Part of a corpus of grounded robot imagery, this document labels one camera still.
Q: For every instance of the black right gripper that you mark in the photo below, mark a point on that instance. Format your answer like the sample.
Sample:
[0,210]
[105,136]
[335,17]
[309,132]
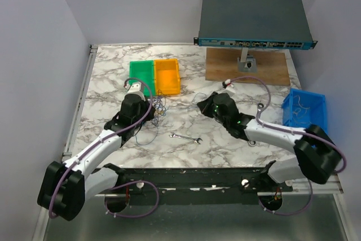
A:
[205,105]

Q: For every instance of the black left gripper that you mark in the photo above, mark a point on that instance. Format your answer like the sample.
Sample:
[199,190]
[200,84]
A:
[145,104]

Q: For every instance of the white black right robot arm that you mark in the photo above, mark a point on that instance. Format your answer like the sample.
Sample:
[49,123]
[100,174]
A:
[315,155]

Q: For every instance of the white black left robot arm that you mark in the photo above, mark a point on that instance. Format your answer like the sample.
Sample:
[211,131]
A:
[66,186]

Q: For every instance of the green plastic bin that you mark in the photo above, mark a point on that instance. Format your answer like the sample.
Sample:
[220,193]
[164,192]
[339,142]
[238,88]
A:
[144,70]

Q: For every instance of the brown wooden board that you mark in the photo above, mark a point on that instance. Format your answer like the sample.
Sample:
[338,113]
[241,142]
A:
[268,66]

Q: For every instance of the orange plastic bin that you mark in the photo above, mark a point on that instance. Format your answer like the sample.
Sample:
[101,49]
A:
[167,78]

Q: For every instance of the small open-end wrench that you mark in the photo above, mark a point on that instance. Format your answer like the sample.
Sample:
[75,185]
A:
[195,140]

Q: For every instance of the silver ratchet wrench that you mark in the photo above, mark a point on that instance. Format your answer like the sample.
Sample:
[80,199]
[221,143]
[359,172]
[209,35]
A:
[260,108]

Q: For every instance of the grey metal stand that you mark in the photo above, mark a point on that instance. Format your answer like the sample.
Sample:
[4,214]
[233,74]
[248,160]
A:
[246,63]

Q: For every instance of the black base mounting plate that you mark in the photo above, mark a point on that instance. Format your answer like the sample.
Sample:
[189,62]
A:
[190,186]

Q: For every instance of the blue plastic bin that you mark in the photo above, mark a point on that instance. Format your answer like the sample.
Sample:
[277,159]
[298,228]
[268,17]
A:
[303,108]

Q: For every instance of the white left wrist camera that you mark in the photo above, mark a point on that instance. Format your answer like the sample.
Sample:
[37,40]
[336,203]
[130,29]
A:
[134,88]

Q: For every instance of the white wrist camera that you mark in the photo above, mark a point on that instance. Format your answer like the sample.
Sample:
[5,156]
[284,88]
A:
[227,87]
[134,88]

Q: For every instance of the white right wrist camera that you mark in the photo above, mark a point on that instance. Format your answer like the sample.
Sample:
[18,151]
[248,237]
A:
[227,87]

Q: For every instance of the grey network switch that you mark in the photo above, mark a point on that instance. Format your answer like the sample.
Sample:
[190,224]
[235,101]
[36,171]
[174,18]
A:
[254,24]

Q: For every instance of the aluminium frame rail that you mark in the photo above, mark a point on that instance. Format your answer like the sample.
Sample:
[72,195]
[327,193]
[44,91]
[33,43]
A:
[302,187]

